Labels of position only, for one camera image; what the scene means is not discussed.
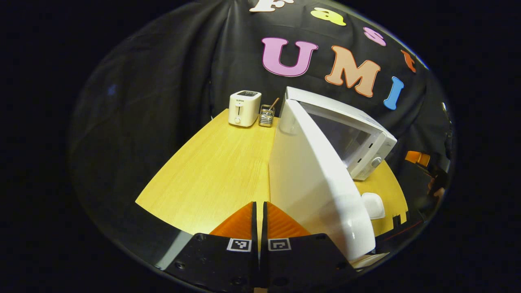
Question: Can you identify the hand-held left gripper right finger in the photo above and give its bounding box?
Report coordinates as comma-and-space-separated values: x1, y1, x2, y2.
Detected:
260, 201, 359, 293

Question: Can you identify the white microwave oven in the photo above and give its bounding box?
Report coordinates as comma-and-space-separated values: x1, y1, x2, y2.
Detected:
269, 86, 398, 261

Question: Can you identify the white square plate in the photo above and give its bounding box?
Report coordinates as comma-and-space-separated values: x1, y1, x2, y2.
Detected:
361, 192, 386, 221

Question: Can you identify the black backdrop cloth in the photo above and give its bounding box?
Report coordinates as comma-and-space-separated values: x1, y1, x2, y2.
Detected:
67, 0, 454, 253

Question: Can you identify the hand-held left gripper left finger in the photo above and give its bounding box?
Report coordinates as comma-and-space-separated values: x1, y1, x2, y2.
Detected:
165, 201, 260, 293

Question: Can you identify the white toaster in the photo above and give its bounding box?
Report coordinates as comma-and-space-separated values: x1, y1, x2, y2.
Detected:
228, 90, 262, 128

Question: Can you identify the metal wire utensil holder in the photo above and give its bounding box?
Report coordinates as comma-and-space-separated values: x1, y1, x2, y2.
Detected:
258, 104, 276, 128

